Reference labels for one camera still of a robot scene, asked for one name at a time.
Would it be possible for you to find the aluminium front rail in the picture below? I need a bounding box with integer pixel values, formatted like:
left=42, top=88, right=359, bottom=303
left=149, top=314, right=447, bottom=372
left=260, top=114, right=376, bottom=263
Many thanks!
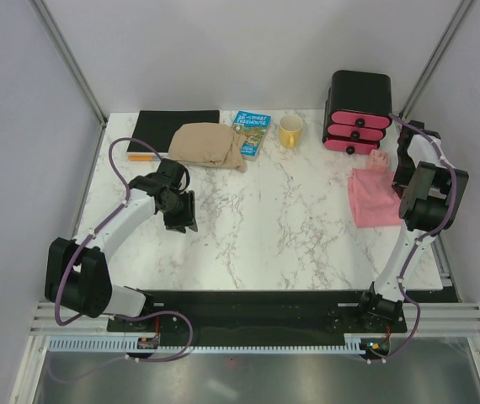
left=30, top=303, right=480, bottom=337

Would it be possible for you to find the white slotted cable duct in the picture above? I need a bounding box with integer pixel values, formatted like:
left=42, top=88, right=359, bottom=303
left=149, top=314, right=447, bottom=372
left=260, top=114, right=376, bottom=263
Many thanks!
left=47, top=336, right=373, bottom=354

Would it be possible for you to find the blue treehouse book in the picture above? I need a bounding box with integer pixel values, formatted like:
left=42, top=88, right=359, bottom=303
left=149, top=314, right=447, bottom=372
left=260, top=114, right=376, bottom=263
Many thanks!
left=232, top=111, right=271, bottom=161

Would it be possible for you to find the pink cube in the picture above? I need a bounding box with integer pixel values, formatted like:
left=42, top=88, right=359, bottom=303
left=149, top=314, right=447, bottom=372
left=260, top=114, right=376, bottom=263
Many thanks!
left=366, top=150, right=392, bottom=173

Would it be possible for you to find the yellow mug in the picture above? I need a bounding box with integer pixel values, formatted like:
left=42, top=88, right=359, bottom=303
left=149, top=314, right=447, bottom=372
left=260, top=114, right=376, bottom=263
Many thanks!
left=279, top=114, right=304, bottom=149

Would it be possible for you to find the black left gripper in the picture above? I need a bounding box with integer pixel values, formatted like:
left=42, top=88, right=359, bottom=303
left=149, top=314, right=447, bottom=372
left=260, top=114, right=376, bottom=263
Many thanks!
left=159, top=189, right=198, bottom=234

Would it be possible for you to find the aluminium frame post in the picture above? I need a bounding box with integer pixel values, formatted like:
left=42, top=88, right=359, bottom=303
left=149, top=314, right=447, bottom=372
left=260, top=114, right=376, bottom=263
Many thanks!
left=398, top=0, right=477, bottom=119
left=29, top=0, right=108, bottom=127

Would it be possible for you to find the orange pencil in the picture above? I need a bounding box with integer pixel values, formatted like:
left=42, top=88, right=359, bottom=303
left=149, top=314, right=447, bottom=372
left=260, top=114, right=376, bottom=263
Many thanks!
left=127, top=155, right=161, bottom=162

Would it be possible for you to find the black pink drawer unit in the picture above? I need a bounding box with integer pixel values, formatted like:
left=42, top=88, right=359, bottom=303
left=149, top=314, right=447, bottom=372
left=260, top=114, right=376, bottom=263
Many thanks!
left=322, top=70, right=392, bottom=155

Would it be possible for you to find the black notebook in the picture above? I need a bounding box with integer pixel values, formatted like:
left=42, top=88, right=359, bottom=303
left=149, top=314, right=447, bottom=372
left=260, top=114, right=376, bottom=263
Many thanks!
left=132, top=109, right=220, bottom=155

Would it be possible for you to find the left aluminium frame post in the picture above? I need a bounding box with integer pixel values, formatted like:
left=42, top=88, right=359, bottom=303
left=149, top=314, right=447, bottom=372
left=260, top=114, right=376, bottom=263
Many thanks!
left=29, top=0, right=108, bottom=127

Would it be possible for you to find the right aluminium frame post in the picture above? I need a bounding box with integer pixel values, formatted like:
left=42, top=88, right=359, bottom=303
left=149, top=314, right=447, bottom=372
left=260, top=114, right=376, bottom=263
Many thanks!
left=398, top=0, right=477, bottom=119

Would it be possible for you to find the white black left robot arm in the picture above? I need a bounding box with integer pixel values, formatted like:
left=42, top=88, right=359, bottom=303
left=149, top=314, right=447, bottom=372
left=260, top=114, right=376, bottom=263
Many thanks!
left=45, top=158, right=198, bottom=331

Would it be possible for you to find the pink t shirt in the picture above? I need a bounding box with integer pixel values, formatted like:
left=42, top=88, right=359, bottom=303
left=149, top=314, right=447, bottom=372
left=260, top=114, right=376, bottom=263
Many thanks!
left=348, top=168, right=402, bottom=228

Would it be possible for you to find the beige t shirt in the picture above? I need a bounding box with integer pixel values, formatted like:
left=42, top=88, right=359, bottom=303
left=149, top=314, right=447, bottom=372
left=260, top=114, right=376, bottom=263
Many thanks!
left=168, top=123, right=247, bottom=173

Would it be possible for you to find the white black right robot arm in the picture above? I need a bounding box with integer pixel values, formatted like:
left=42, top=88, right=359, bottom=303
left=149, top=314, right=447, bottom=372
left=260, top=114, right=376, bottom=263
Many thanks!
left=355, top=119, right=469, bottom=332

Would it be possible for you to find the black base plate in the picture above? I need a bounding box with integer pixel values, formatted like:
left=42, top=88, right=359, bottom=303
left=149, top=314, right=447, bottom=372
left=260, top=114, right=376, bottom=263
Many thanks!
left=56, top=289, right=462, bottom=348

